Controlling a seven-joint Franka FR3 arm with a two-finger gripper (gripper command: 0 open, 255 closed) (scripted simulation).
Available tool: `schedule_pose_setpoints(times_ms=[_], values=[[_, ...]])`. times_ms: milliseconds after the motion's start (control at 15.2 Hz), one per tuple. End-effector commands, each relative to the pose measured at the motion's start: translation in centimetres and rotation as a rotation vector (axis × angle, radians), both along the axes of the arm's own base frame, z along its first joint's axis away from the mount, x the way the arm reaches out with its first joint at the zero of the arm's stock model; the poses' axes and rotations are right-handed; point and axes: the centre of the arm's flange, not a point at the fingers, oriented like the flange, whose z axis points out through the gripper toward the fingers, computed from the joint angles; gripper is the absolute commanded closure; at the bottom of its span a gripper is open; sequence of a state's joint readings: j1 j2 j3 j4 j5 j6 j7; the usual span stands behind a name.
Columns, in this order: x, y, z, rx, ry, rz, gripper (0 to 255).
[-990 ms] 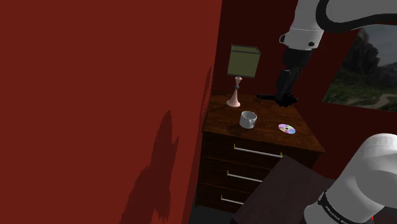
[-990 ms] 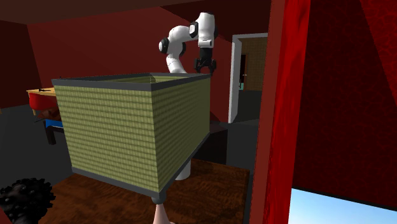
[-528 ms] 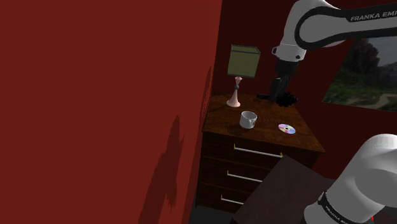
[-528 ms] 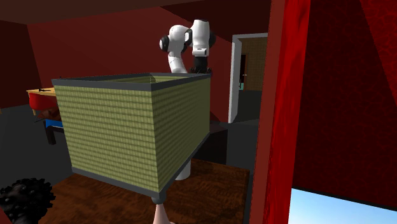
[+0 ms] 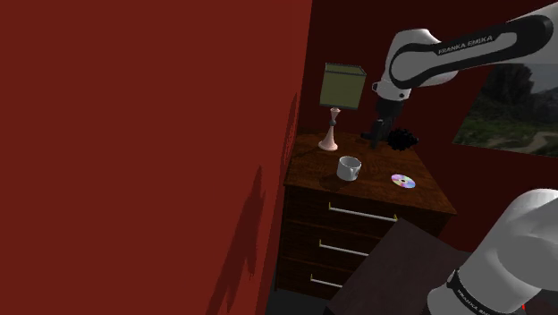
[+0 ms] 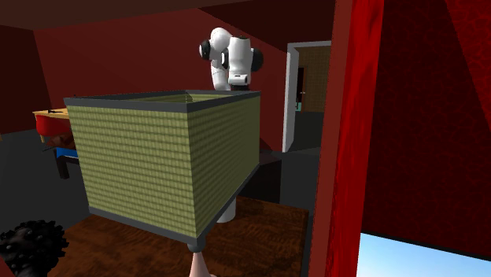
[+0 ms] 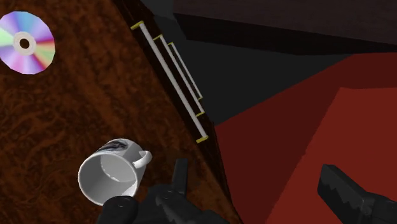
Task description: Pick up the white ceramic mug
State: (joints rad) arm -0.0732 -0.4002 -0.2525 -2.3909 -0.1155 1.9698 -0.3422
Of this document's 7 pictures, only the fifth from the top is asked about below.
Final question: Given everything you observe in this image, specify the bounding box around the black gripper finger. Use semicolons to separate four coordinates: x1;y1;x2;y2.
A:
369;117;393;150

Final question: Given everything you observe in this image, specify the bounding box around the black spiky object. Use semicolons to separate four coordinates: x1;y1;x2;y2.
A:
387;127;419;152

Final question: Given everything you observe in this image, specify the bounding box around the dark wooden chest of drawers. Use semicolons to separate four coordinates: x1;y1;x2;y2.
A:
275;128;458;302

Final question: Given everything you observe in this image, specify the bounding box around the white mug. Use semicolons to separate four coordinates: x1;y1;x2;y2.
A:
335;155;362;183

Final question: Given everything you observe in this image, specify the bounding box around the table lamp with olive shade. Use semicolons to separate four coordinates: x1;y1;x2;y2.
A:
317;62;368;152

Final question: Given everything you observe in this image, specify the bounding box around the iridescent compact disc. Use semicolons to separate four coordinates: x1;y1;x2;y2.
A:
391;174;417;190

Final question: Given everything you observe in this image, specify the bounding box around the landscape wall picture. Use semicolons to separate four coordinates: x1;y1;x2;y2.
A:
452;63;558;158

